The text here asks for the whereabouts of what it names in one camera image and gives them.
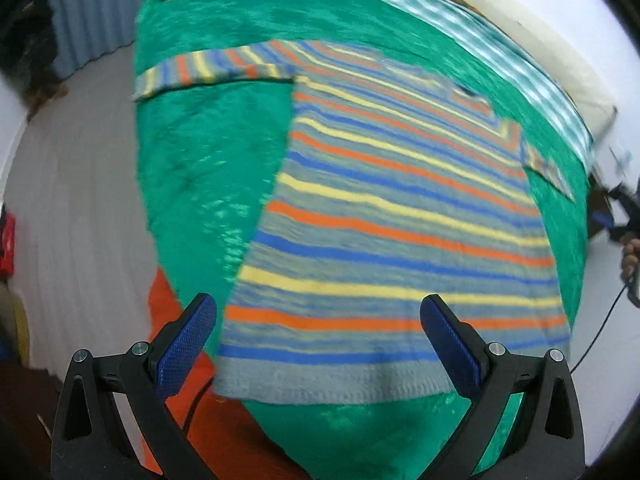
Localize green checkered bed sheet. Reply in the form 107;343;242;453
370;0;596;168

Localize red box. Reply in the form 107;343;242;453
0;212;17;278

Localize person's right hand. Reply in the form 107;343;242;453
621;238;640;283

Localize dark hanging clothes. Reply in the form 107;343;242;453
0;0;71;111

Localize wooden nightstand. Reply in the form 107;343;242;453
587;175;626;238

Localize green bed blanket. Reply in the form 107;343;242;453
135;0;593;480

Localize cream padded headboard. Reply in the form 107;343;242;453
427;0;618;143

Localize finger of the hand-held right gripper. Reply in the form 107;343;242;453
591;211;627;242
606;183;640;213

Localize black cable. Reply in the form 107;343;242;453
570;285;632;376
179;375;218;432

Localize yellow round object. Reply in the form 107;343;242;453
0;285;31;366

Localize striped knit shirt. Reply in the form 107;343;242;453
131;40;576;406

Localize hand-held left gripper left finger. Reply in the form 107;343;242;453
50;292;218;480

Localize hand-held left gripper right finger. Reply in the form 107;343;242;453
420;295;587;480

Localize blue pleated curtain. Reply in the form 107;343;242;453
50;0;166;81

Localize orange fuzzy blanket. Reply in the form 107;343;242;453
135;267;311;480

